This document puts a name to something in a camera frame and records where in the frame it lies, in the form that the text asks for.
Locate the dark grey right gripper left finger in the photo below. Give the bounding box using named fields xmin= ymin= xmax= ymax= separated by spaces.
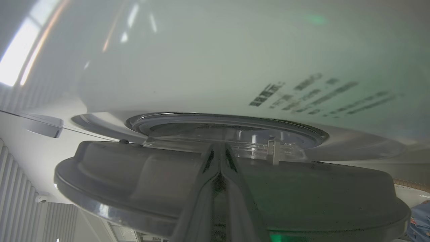
xmin=171 ymin=144 xmax=221 ymax=242

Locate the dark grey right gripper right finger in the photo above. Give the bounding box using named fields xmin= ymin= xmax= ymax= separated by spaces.
xmin=221 ymin=144 xmax=270 ymax=242

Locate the dark grey glass washer door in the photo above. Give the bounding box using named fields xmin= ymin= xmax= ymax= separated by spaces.
xmin=54 ymin=128 xmax=412 ymax=242

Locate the blue patterned garment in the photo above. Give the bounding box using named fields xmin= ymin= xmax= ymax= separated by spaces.
xmin=405 ymin=201 xmax=430 ymax=242

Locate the white front-load washing machine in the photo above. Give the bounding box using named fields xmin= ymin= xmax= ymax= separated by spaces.
xmin=0 ymin=0 xmax=430 ymax=165

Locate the grey rounded ceiling fixture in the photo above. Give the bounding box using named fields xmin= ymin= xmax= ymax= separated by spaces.
xmin=23 ymin=114 xmax=64 ymax=139

